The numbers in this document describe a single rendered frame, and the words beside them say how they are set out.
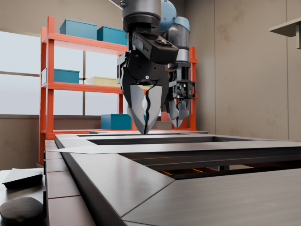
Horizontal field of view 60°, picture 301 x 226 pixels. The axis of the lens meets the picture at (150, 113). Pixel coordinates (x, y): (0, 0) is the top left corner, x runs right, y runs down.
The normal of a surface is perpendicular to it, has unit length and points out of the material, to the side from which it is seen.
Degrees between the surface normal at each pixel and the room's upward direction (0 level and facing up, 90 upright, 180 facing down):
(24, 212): 8
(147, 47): 90
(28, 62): 90
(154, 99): 90
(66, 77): 90
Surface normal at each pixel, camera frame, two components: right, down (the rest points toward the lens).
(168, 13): 0.22, -0.03
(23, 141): 0.51, -0.03
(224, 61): -0.86, -0.02
